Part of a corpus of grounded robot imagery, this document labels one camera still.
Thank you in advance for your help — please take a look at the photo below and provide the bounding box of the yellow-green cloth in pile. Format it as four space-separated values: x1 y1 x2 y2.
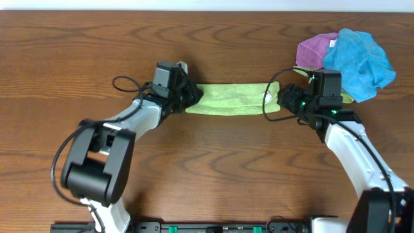
294 66 354 104

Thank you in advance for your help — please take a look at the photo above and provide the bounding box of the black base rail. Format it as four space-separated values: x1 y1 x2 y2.
50 221 313 233

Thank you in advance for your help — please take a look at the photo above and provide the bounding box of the blue cloth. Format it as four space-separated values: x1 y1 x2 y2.
323 28 397 103

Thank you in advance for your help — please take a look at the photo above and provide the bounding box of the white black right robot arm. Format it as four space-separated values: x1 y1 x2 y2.
278 84 413 232

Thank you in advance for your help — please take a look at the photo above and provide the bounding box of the light green cloth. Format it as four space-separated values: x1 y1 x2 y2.
186 82 280 116

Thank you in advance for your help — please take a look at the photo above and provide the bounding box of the purple cloth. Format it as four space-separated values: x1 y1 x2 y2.
296 32 338 69

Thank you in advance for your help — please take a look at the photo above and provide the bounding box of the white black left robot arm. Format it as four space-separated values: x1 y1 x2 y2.
50 64 203 232

